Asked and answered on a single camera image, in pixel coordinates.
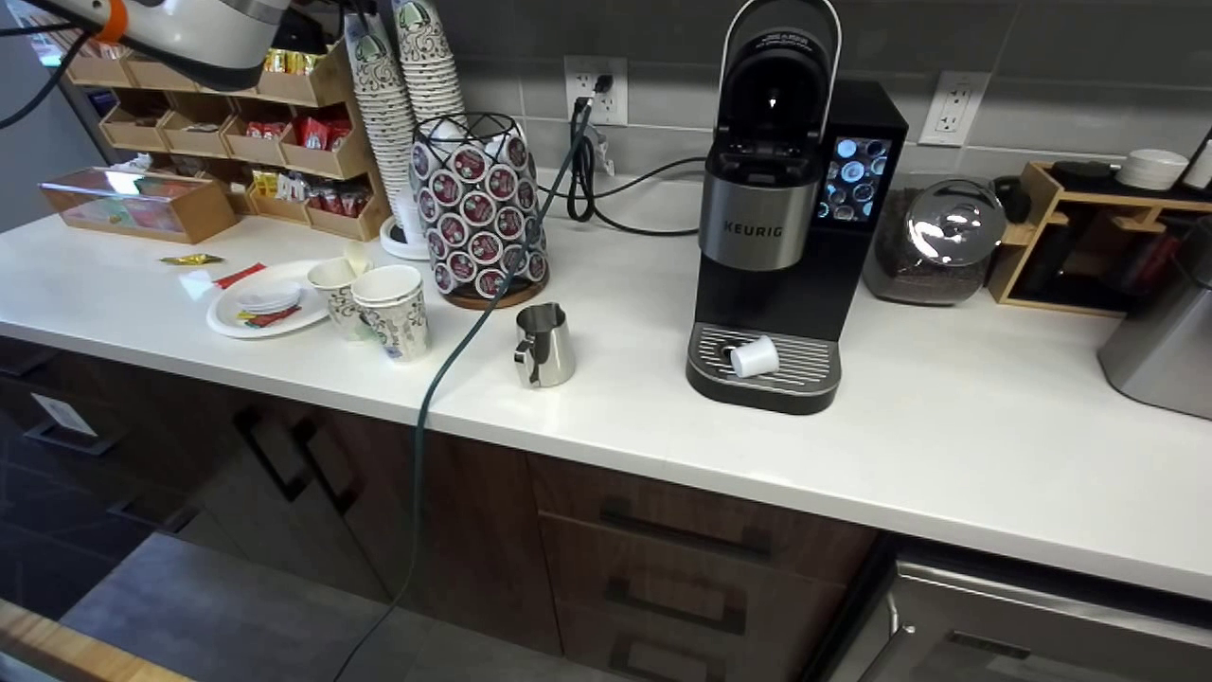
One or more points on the white wall outlet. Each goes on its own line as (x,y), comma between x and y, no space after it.
(951,115)
(578,73)

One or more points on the white plate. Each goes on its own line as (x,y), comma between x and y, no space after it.
(233,317)

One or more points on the wooden condiment organizer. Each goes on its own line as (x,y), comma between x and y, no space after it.
(324,159)

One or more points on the dark wooden base cabinet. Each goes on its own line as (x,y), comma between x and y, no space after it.
(478,532)

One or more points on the wooden tea box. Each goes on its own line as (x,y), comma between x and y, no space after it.
(190,217)

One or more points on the yellow packet pile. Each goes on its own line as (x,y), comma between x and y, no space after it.
(267,182)
(295,62)

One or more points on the white object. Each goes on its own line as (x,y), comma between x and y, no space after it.
(1204,164)

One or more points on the steel milk pitcher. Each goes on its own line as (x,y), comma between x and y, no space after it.
(545,345)

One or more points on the stainless steel bin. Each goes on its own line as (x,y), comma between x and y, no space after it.
(1162,354)

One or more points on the black coffee machine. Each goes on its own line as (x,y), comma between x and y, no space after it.
(770,288)

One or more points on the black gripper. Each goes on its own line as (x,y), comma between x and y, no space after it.
(306,24)

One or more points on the black plug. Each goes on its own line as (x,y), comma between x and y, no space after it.
(605,84)

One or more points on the red packet pile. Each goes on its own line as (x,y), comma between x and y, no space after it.
(272,125)
(340,197)
(328,132)

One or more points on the white round container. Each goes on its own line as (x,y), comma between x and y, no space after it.
(1155,173)

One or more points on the upright printed paper cup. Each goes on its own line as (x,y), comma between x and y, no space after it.
(396,317)
(332,298)

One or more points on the stainless undercounter appliance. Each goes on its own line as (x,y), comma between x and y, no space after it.
(1008,647)

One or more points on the long yellow packet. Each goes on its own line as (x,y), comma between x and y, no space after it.
(190,260)

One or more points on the wooden table top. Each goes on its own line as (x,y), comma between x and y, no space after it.
(64,648)

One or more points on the wooden rack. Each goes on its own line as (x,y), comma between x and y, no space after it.
(1138,197)

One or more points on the beige stir stick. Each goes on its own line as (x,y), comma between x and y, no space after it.
(358,260)

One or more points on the small black object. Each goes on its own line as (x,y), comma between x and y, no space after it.
(1013,197)

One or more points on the white coffee pod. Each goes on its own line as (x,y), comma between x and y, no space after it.
(754,356)

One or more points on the white label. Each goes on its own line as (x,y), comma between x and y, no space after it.
(64,416)

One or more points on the printed paper cup stack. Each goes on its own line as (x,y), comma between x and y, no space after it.
(429,62)
(383,164)

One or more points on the round steel appliance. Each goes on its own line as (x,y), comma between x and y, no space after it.
(934,247)

